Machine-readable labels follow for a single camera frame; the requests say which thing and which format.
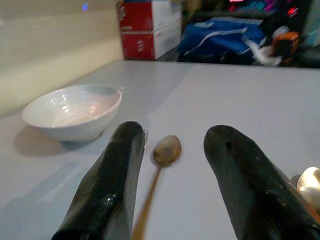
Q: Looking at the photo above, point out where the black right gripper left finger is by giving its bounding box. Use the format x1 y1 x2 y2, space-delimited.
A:
51 121 147 240

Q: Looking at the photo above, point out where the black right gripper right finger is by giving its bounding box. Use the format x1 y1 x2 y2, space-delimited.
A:
203 124 320 240

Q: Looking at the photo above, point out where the gold metal spoon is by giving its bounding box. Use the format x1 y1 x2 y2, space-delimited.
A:
131 135 183 240

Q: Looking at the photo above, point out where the shiny gold round object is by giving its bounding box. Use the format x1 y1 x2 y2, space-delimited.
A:
296 166 320 213

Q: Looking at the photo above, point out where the white ceramic bowl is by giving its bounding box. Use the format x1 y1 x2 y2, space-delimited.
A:
21 83 123 143

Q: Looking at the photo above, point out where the orange and black object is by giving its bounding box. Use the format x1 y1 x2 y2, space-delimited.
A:
271 31 301 65

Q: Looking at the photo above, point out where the red and white cardboard box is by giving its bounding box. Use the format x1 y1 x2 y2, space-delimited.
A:
120 23 181 61
117 0 182 33

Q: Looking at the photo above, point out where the blue bag with white stripes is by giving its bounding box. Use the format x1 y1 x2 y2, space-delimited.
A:
177 16 267 60

